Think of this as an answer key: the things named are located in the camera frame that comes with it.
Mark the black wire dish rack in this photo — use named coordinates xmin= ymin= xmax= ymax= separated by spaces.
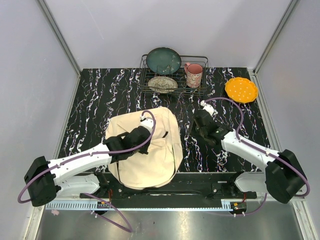
xmin=137 ymin=54 xmax=209 ymax=97

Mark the cream canvas student bag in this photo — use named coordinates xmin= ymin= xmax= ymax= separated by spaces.
xmin=108 ymin=107 xmax=183 ymax=190

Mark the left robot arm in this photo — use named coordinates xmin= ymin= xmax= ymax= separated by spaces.
xmin=18 ymin=125 xmax=155 ymax=207

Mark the dark green ceramic plate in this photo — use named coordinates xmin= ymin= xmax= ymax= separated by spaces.
xmin=146 ymin=47 xmax=182 ymax=75

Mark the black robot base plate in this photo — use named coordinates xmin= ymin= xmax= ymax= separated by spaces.
xmin=93 ymin=172 xmax=257 ymax=209

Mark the patterned beige small plate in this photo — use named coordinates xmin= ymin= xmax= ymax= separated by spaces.
xmin=147 ymin=76 xmax=178 ymax=94

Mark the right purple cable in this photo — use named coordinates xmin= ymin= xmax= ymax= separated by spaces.
xmin=203 ymin=97 xmax=311 ymax=217

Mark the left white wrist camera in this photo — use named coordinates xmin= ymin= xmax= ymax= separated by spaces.
xmin=140 ymin=115 xmax=154 ymax=133

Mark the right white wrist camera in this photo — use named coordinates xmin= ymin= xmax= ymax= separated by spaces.
xmin=200 ymin=100 xmax=218 ymax=117

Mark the orange dotted plate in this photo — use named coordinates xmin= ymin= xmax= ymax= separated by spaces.
xmin=224 ymin=77 xmax=259 ymax=104

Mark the pink patterned mug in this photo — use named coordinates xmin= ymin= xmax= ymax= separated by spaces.
xmin=184 ymin=62 xmax=203 ymax=88

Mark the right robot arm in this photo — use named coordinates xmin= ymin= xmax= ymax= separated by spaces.
xmin=191 ymin=109 xmax=307 ymax=204

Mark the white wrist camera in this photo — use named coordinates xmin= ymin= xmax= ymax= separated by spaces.
xmin=200 ymin=100 xmax=218 ymax=117
xmin=140 ymin=115 xmax=154 ymax=133

